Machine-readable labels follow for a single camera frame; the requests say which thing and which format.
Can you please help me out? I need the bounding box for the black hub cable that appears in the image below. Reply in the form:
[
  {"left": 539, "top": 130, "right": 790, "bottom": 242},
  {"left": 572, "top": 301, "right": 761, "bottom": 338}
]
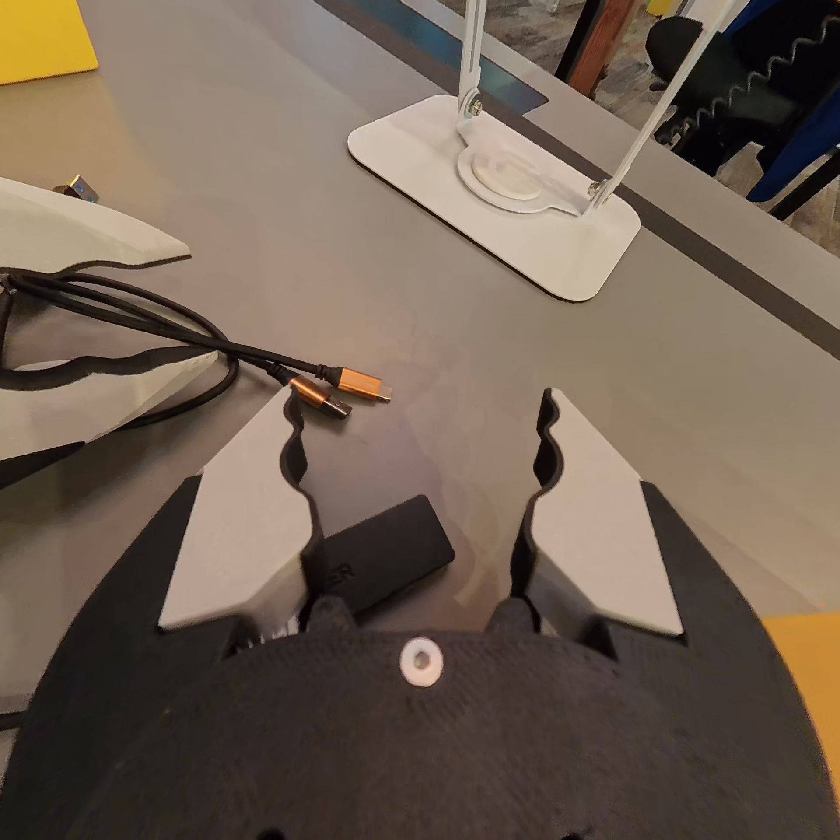
[{"left": 0, "top": 172, "right": 241, "bottom": 431}]

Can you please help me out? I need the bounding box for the black office chair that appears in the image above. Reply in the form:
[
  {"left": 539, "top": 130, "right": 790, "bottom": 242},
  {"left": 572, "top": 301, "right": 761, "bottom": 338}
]
[{"left": 645, "top": 14, "right": 815, "bottom": 168}]

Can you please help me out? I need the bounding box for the black usb hub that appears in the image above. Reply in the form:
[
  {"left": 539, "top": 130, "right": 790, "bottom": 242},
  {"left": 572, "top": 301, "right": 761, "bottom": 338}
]
[{"left": 318, "top": 494, "right": 455, "bottom": 618}]

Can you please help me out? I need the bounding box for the coiled cable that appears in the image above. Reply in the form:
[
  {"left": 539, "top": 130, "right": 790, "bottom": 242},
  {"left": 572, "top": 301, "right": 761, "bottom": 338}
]
[{"left": 679, "top": 13, "right": 837, "bottom": 129}]

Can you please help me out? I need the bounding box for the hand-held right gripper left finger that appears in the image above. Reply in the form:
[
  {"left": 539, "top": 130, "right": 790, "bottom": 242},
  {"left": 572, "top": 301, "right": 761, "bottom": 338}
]
[{"left": 157, "top": 387, "right": 324, "bottom": 636}]

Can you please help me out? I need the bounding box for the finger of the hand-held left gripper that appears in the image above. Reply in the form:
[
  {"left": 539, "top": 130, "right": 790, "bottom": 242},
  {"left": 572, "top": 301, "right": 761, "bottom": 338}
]
[
  {"left": 0, "top": 349, "right": 221, "bottom": 462},
  {"left": 0, "top": 175, "right": 193, "bottom": 273}
]

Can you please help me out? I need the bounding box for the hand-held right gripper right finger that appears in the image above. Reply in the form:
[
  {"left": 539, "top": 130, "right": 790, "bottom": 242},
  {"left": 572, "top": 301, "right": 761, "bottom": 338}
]
[{"left": 512, "top": 387, "right": 686, "bottom": 643}]

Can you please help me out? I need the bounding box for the brown wooden post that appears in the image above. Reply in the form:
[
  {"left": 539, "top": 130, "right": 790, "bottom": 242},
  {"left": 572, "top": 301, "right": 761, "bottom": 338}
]
[{"left": 567, "top": 0, "right": 632, "bottom": 99}]

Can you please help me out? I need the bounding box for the white desk stand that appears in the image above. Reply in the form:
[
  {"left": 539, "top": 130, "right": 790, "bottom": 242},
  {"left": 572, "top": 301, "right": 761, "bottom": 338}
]
[{"left": 346, "top": 0, "right": 719, "bottom": 303}]

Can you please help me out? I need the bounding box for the orange-plug braided usb cable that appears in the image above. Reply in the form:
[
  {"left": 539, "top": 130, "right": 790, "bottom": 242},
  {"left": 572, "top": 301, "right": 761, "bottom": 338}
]
[{"left": 0, "top": 269, "right": 395, "bottom": 425}]

